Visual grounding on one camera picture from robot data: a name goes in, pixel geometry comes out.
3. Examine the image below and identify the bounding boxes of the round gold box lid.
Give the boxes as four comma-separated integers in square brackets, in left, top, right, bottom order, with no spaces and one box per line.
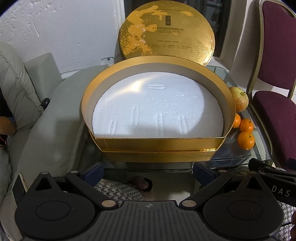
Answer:
[119,0,215,67]

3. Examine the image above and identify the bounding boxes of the houndstooth trousers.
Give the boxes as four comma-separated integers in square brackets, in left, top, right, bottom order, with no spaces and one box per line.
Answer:
[95,167,296,241]

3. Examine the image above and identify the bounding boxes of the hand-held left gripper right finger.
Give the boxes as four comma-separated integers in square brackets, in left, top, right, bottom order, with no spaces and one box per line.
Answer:
[179,162,263,208]

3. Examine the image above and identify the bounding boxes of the person's foot in slipper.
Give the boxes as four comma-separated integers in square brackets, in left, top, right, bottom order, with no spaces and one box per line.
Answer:
[128,175,153,192]

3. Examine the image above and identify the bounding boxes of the grey sofa with cushions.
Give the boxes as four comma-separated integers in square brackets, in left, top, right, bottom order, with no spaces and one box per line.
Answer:
[8,65,110,193]

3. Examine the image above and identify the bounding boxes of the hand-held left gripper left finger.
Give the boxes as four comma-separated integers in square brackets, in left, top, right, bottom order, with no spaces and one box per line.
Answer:
[35,162,117,208]

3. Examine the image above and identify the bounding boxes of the gold round gift box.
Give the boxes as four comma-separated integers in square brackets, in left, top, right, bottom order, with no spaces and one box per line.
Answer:
[81,55,236,163]

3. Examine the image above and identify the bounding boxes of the maroon banquet chair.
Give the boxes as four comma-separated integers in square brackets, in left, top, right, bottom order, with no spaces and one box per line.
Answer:
[218,0,296,172]

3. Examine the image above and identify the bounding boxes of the yellow red apple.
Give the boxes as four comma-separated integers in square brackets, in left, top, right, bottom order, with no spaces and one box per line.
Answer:
[228,86,249,113]

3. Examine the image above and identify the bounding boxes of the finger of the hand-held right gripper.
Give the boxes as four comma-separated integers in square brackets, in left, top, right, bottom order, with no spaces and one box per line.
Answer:
[248,158,281,174]

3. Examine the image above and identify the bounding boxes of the small orange tangerine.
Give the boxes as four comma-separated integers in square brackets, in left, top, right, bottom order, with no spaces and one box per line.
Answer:
[238,132,255,151]
[232,113,241,129]
[239,118,254,133]

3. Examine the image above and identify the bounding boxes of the white foam insert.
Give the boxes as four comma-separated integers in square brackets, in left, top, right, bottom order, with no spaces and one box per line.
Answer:
[92,71,225,137]

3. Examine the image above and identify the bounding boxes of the grey block cushion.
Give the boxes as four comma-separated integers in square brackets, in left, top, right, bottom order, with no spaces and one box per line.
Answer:
[24,53,63,102]

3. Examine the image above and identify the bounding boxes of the grey quilted pillow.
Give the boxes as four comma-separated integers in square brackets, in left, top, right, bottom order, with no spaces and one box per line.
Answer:
[0,42,44,131]

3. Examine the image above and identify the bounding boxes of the white smartphone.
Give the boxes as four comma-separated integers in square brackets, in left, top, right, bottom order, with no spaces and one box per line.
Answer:
[11,173,26,207]

